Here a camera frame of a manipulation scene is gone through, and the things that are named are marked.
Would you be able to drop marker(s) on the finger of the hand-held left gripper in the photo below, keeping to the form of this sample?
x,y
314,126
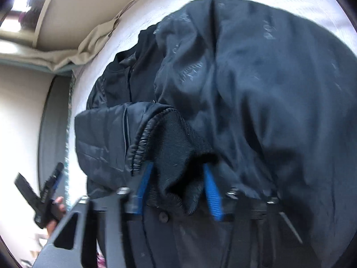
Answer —
x,y
25,187
55,178

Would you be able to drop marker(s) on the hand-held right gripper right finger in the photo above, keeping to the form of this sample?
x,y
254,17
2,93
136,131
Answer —
x,y
212,198

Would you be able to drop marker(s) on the teal cloth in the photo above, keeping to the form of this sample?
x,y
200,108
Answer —
x,y
62,72

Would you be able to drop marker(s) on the dark plant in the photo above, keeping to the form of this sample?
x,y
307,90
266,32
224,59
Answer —
x,y
32,11

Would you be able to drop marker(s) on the black padded jacket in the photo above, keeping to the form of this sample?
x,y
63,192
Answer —
x,y
251,103

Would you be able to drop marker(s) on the beige crumpled cloth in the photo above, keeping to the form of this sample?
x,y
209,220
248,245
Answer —
x,y
92,44

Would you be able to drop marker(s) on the dark grey bed frame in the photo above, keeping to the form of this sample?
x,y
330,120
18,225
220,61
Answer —
x,y
53,134

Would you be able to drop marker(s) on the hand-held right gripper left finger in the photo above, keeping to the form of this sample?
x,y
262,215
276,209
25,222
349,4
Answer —
x,y
143,184

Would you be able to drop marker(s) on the person's left hand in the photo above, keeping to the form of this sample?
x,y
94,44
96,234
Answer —
x,y
60,208

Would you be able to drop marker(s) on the green floral bed sheet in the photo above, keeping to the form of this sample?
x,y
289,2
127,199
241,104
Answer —
x,y
67,150

